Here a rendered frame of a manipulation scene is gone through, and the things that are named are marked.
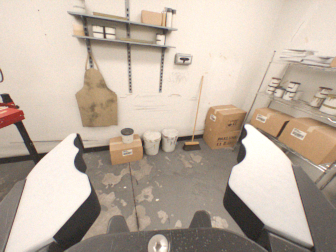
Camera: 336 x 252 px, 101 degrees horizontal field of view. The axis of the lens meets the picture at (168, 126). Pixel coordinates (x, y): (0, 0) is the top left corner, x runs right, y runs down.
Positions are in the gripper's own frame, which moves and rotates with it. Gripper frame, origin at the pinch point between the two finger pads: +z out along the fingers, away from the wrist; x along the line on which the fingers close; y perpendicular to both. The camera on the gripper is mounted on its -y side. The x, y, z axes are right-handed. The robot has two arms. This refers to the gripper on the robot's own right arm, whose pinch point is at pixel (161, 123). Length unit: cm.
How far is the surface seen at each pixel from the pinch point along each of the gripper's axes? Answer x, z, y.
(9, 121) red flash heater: -135, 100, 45
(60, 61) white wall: -125, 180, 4
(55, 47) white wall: -124, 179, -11
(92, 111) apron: -107, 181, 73
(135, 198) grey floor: -45, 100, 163
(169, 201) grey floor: 0, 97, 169
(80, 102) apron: -118, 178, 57
